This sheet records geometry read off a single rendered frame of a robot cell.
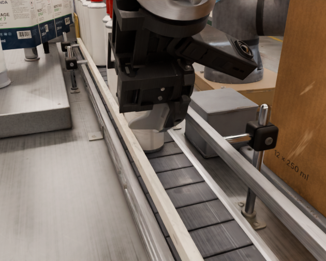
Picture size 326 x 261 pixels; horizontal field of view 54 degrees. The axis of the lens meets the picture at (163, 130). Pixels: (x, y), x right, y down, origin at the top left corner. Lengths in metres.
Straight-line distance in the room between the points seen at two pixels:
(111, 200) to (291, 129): 0.27
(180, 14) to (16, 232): 0.34
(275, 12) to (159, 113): 0.44
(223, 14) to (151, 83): 0.49
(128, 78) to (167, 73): 0.04
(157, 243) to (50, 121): 0.41
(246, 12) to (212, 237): 0.54
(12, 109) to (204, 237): 0.49
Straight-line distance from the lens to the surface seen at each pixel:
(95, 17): 0.91
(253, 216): 0.46
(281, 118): 0.49
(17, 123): 0.70
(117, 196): 0.49
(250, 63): 0.38
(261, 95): 0.77
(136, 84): 0.32
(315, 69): 0.43
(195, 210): 0.39
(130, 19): 0.29
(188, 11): 0.28
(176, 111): 0.36
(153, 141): 0.48
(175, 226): 0.32
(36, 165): 0.59
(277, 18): 0.77
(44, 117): 0.69
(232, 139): 0.38
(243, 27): 0.79
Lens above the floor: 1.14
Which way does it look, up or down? 27 degrees down
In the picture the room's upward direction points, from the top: straight up
